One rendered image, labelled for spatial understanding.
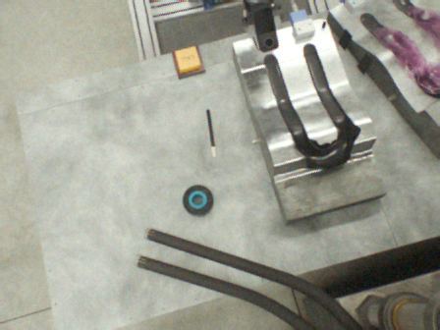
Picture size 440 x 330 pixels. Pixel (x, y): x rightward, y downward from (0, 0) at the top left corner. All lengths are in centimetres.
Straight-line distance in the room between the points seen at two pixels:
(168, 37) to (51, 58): 62
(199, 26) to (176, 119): 89
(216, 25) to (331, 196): 116
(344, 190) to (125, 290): 61
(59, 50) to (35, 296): 113
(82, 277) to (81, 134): 39
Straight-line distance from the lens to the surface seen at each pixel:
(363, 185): 127
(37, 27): 260
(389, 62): 136
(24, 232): 226
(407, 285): 134
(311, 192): 124
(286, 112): 126
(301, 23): 135
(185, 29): 217
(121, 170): 134
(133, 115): 138
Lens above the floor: 205
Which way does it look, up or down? 75 degrees down
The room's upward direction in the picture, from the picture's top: 7 degrees counter-clockwise
